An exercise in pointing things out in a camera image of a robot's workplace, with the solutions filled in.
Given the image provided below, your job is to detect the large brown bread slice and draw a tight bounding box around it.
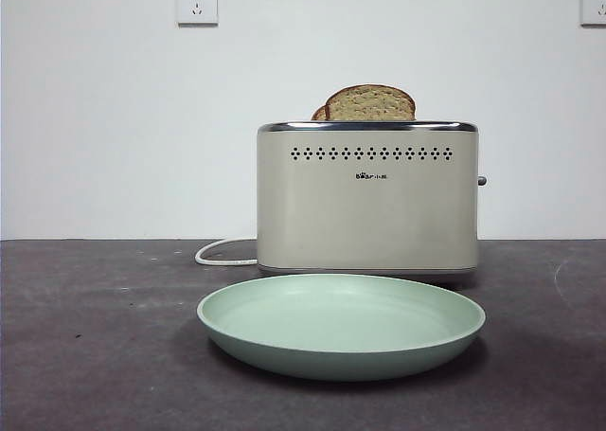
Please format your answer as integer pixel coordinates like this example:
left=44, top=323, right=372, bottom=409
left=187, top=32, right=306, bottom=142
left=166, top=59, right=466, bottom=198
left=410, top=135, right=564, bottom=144
left=324, top=84, right=418, bottom=121

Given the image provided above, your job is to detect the pale green round plate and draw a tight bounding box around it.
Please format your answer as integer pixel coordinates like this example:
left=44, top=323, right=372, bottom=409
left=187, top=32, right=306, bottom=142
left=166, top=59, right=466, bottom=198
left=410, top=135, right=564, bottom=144
left=196, top=273, right=487, bottom=384

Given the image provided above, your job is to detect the cream two-slot toaster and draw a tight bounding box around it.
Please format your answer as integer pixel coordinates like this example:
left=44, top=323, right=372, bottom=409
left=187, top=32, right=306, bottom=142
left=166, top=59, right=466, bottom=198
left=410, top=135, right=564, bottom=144
left=256, top=120, right=482, bottom=290

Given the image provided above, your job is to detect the white toaster power cable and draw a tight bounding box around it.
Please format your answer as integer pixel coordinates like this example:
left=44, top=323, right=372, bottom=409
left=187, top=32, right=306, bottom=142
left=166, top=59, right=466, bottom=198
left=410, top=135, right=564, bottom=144
left=194, top=238, right=259, bottom=267

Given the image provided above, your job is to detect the white wall socket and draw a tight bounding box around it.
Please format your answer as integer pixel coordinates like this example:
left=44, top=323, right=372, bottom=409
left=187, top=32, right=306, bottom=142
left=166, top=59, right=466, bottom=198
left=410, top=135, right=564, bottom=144
left=579, top=0, right=606, bottom=27
left=176, top=0, right=220, bottom=27

